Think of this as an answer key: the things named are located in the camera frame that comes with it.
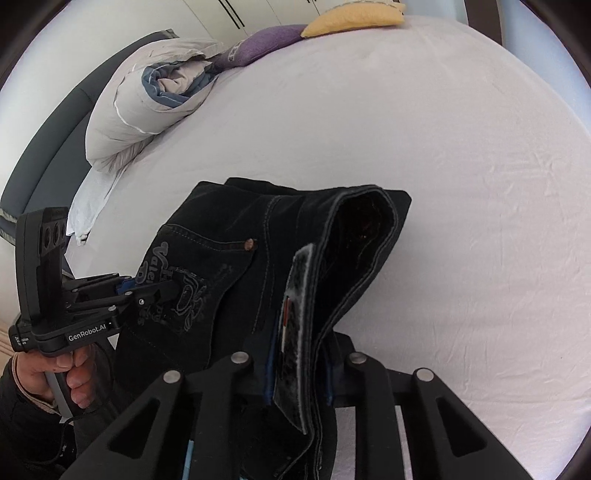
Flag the black denim pants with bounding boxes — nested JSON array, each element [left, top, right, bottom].
[[114, 178, 411, 479]]

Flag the black jacket sleeve forearm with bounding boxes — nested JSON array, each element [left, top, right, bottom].
[[0, 340, 122, 480]]

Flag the left hand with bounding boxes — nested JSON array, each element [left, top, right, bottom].
[[12, 343, 99, 409]]

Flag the white pillow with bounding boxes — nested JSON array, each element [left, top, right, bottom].
[[66, 165, 129, 246]]

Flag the light blue plastic bin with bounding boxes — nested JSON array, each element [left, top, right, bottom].
[[182, 440, 194, 480]]

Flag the dark grey headboard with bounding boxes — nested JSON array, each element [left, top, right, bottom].
[[1, 29, 176, 244]]

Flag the white bed sheet mattress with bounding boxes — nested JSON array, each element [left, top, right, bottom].
[[67, 16, 590, 479]]

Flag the grey rolled duvet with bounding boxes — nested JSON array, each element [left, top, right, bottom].
[[85, 38, 223, 174]]

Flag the purple cushion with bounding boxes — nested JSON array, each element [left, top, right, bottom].
[[213, 24, 305, 71]]

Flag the cream wardrobe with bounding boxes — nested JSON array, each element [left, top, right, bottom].
[[185, 0, 344, 46]]

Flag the yellow cushion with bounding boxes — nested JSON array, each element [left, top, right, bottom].
[[301, 1, 406, 39]]

